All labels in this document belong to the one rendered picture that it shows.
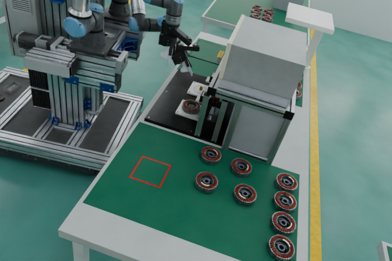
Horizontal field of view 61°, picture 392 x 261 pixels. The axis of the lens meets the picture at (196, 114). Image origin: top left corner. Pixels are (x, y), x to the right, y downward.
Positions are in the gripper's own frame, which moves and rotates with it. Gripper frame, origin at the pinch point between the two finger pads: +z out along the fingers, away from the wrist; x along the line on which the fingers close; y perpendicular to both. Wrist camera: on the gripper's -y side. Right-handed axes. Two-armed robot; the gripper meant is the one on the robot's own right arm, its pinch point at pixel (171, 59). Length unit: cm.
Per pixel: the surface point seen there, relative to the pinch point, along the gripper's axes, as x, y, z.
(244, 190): 42, -50, 39
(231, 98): 13.8, -34.4, 6.0
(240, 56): 2.5, -33.7, -11.4
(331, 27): -88, -100, -5
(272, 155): 17, -64, 34
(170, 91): -27.1, 0.7, 38.3
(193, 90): -32, -14, 37
